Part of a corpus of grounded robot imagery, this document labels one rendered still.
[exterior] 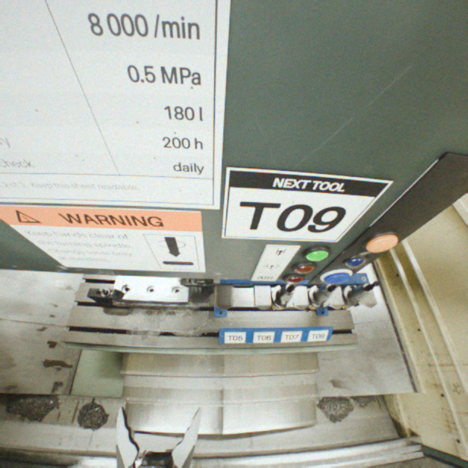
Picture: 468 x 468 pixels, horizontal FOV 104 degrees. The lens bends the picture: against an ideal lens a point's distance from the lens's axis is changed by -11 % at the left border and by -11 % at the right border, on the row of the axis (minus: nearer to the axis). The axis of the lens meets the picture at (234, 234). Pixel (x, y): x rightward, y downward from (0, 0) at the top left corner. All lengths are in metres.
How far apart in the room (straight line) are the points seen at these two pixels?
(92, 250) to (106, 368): 1.08
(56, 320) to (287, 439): 1.21
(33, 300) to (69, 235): 1.21
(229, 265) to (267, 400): 0.91
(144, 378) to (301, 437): 0.72
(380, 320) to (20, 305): 1.75
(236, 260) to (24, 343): 1.26
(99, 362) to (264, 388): 0.78
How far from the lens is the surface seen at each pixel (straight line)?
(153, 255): 0.21
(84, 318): 1.05
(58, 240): 0.23
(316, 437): 1.25
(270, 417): 1.12
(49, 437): 1.34
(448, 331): 1.10
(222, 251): 0.19
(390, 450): 1.27
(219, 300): 0.60
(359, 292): 0.67
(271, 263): 0.21
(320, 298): 0.63
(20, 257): 0.30
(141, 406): 1.14
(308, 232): 0.17
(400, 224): 0.20
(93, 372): 1.30
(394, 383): 1.25
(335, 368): 1.21
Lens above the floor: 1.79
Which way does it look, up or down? 57 degrees down
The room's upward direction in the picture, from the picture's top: 9 degrees clockwise
